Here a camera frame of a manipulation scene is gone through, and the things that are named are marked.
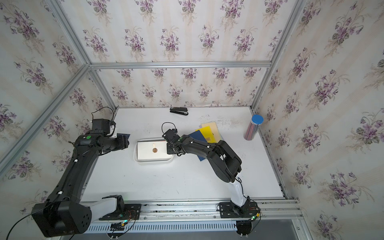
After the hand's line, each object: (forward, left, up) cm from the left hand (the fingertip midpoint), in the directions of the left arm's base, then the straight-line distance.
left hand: (124, 143), depth 78 cm
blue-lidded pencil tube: (+14, -75, +3) cm, 76 cm away
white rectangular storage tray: (-4, -9, -13) cm, 16 cm away
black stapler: (+39, -28, -15) cm, 51 cm away
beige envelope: (+23, -53, -18) cm, 60 cm away
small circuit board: (-35, +1, -20) cm, 40 cm away
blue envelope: (+18, -41, -18) cm, 48 cm away
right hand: (+4, -24, -14) cm, 28 cm away
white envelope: (+4, -12, -13) cm, 18 cm away
